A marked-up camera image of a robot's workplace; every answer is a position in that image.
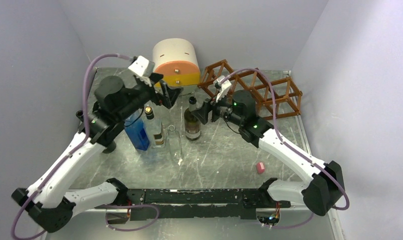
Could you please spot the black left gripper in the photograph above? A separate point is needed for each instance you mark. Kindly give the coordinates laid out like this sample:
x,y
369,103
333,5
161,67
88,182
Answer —
x,y
170,94

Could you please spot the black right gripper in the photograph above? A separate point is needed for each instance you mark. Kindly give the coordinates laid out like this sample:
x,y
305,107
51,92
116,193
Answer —
x,y
202,112

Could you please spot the dark labelled wine bottle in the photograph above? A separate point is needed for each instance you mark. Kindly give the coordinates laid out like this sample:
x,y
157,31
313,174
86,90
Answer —
x,y
191,123

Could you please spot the clear glass bottle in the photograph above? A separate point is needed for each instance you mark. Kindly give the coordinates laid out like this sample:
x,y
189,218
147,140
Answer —
x,y
174,144

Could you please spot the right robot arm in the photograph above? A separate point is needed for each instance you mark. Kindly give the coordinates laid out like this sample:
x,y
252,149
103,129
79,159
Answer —
x,y
321,184

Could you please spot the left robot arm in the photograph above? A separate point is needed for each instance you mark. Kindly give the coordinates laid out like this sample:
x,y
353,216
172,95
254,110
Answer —
x,y
48,201

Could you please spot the clear labelled liquor bottle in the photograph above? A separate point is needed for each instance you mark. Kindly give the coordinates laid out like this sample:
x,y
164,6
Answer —
x,y
154,128

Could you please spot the blue square glass bottle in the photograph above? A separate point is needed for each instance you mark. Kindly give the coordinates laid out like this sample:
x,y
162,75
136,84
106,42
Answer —
x,y
135,129

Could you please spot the brown wooden wine rack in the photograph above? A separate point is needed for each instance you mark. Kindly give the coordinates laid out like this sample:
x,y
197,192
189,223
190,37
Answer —
x,y
280,95

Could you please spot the cream orange drawer cabinet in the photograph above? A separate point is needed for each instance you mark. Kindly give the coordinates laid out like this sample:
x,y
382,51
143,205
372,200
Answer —
x,y
176,60

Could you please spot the pink eraser block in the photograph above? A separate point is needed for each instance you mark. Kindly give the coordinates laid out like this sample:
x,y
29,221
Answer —
x,y
260,168

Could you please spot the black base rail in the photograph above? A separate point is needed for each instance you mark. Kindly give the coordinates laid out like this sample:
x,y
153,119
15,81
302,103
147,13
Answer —
x,y
197,203

